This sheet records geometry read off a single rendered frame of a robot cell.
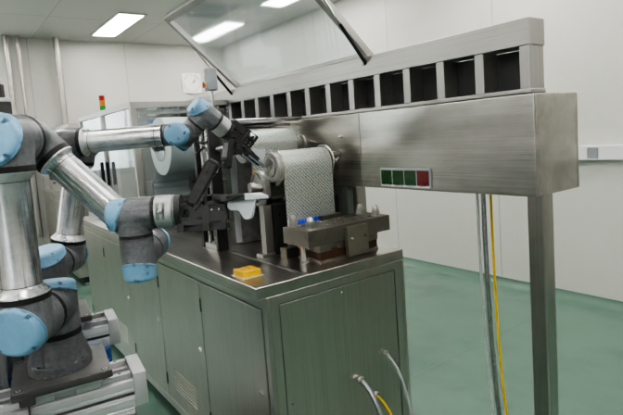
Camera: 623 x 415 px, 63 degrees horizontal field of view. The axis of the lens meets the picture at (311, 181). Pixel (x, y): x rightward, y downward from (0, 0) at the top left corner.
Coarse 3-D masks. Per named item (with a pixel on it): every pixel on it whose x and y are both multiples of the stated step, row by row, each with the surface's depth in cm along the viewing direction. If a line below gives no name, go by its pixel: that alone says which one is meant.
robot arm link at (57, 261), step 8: (40, 248) 174; (48, 248) 173; (56, 248) 172; (64, 248) 175; (40, 256) 168; (48, 256) 169; (56, 256) 170; (64, 256) 174; (72, 256) 181; (48, 264) 169; (56, 264) 170; (64, 264) 173; (72, 264) 180; (48, 272) 169; (56, 272) 170; (64, 272) 173
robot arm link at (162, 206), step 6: (156, 198) 115; (162, 198) 114; (168, 198) 114; (156, 204) 113; (162, 204) 113; (168, 204) 113; (156, 210) 113; (162, 210) 113; (168, 210) 113; (156, 216) 113; (162, 216) 113; (168, 216) 113; (156, 222) 114; (162, 222) 114; (168, 222) 114; (174, 222) 115
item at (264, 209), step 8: (256, 184) 198; (264, 184) 198; (256, 192) 198; (264, 192) 199; (264, 200) 198; (264, 208) 199; (264, 216) 199; (264, 224) 200; (272, 224) 202; (264, 232) 200; (272, 232) 202; (264, 240) 201; (272, 240) 202; (264, 248) 202; (272, 248) 202; (264, 256) 199
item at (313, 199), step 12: (288, 192) 196; (300, 192) 200; (312, 192) 203; (324, 192) 207; (288, 204) 196; (300, 204) 200; (312, 204) 203; (324, 204) 207; (288, 216) 197; (300, 216) 200; (312, 216) 203
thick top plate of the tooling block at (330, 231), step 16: (304, 224) 193; (320, 224) 190; (336, 224) 188; (352, 224) 190; (368, 224) 195; (384, 224) 200; (288, 240) 188; (304, 240) 180; (320, 240) 181; (336, 240) 185
